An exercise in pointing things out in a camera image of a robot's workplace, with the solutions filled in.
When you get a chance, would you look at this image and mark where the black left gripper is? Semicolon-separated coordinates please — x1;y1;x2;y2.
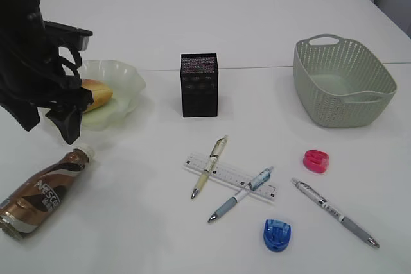
1;39;93;144

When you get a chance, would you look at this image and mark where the toy bread bun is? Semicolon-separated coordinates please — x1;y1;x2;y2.
82;79;114;112

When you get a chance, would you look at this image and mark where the brown coffee drink bottle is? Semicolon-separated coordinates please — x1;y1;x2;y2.
1;144;95;241

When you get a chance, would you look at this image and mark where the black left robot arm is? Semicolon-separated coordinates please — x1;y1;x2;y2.
1;0;94;144

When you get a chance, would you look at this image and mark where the pale green ruffled glass plate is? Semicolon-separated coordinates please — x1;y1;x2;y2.
79;60;146;130

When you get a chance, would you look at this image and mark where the black mesh pen holder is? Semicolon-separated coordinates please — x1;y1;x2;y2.
180;53;218;117

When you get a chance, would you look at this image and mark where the cream barrel pen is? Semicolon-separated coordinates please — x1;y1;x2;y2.
191;135;228;200

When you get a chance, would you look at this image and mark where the blue clip pen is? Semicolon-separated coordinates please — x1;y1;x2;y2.
207;166;274;223

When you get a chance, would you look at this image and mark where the pale green plastic basket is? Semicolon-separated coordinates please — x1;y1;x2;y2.
293;34;398;128

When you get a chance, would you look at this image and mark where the white grey grip pen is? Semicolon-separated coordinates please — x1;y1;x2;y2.
292;178;380;248

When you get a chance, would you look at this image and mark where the clear plastic ruler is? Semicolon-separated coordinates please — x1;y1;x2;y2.
183;153;277;203

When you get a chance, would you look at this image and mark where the pink correction tape dispenser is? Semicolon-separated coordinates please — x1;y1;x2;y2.
302;150;329;174

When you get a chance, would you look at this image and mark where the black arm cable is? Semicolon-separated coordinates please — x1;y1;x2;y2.
57;46;84;82

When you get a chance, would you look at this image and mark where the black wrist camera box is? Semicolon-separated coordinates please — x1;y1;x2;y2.
44;21;93;51

